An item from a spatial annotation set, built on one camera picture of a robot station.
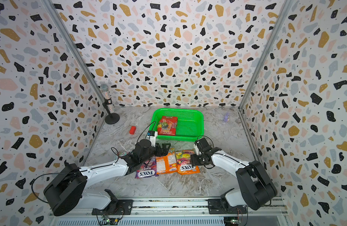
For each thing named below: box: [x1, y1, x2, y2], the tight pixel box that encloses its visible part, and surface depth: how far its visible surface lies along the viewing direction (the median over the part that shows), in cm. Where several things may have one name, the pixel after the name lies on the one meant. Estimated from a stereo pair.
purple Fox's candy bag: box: [134, 155, 159, 179], surface depth 86 cm
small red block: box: [129, 125, 137, 135], surface depth 108 cm
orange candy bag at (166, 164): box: [155, 147, 178, 175], surface depth 89 cm
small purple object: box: [223, 112, 230, 122], surface depth 113 cm
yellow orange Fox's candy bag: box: [175, 149, 201, 176], surface depth 89 cm
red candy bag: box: [156, 115, 178, 137], surface depth 105 cm
